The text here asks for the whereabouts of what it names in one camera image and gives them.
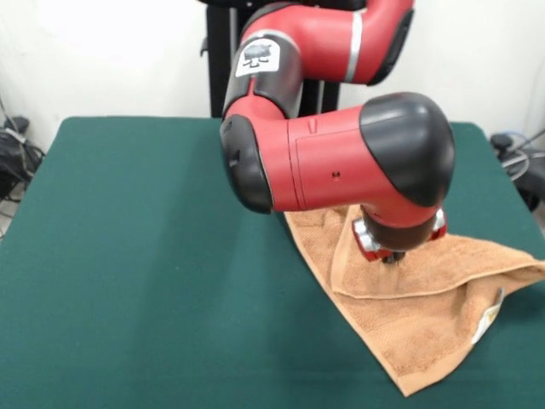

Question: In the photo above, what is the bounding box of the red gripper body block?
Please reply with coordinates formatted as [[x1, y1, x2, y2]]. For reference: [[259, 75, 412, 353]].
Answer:
[[351, 207, 449, 262]]

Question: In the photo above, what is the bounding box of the orange-brown terry towel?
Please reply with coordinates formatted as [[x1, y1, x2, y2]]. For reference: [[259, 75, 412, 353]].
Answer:
[[283, 205, 545, 398]]

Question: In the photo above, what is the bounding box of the dark green table cloth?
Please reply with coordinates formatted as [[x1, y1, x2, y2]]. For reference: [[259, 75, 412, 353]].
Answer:
[[0, 117, 545, 409]]

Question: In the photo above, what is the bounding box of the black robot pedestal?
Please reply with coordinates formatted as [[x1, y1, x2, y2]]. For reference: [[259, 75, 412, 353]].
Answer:
[[198, 0, 341, 119]]

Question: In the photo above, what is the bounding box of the black cable bundle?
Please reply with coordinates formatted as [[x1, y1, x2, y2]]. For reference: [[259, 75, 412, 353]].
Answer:
[[0, 115, 46, 201]]

